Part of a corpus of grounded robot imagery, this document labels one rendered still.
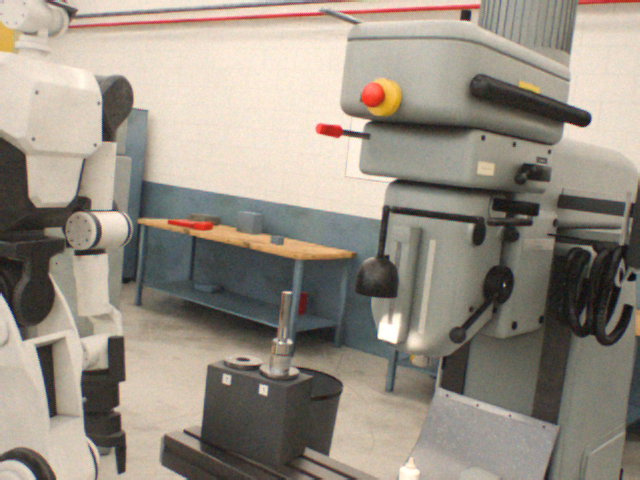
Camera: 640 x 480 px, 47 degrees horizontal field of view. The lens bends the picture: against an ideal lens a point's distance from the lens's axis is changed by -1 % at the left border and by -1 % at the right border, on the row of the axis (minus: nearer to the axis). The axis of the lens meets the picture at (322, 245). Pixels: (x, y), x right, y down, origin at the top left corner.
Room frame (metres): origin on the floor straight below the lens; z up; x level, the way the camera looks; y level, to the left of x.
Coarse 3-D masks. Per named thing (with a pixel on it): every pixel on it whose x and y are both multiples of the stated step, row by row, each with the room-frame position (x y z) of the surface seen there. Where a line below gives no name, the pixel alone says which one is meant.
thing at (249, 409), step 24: (240, 360) 1.73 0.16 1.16; (216, 384) 1.67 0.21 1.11; (240, 384) 1.64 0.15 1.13; (264, 384) 1.61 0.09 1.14; (288, 384) 1.60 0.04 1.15; (312, 384) 1.69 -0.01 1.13; (216, 408) 1.67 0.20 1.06; (240, 408) 1.64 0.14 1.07; (264, 408) 1.61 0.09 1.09; (288, 408) 1.60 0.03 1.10; (216, 432) 1.67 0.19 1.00; (240, 432) 1.64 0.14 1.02; (264, 432) 1.61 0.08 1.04; (288, 432) 1.61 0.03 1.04; (264, 456) 1.60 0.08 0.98; (288, 456) 1.62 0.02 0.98
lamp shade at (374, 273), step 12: (372, 264) 1.21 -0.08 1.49; (384, 264) 1.21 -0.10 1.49; (360, 276) 1.22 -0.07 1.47; (372, 276) 1.21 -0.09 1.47; (384, 276) 1.20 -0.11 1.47; (396, 276) 1.22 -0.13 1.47; (360, 288) 1.21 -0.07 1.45; (372, 288) 1.20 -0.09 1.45; (384, 288) 1.20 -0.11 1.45; (396, 288) 1.22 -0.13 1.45
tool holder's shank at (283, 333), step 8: (288, 296) 1.66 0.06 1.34; (288, 304) 1.66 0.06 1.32; (280, 312) 1.66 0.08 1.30; (288, 312) 1.66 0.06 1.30; (280, 320) 1.66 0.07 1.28; (288, 320) 1.66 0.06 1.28; (280, 328) 1.66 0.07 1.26; (288, 328) 1.66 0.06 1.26; (280, 336) 1.65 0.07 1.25; (288, 336) 1.66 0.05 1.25
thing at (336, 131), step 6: (318, 126) 1.28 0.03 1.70; (324, 126) 1.27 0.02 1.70; (330, 126) 1.29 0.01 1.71; (336, 126) 1.30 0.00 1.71; (318, 132) 1.28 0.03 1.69; (324, 132) 1.28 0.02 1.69; (330, 132) 1.29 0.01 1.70; (336, 132) 1.30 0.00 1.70; (342, 132) 1.31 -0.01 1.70; (348, 132) 1.33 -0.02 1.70; (354, 132) 1.35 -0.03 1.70; (360, 132) 1.36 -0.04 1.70; (366, 138) 1.38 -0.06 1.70
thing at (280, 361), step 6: (276, 348) 1.65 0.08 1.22; (282, 348) 1.64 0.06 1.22; (288, 348) 1.65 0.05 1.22; (276, 354) 1.65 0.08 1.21; (282, 354) 1.64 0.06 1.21; (288, 354) 1.65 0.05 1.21; (276, 360) 1.65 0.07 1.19; (282, 360) 1.64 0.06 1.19; (288, 360) 1.65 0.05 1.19; (270, 366) 1.66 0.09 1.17; (276, 366) 1.65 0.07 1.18; (282, 366) 1.65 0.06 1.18; (288, 366) 1.66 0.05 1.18
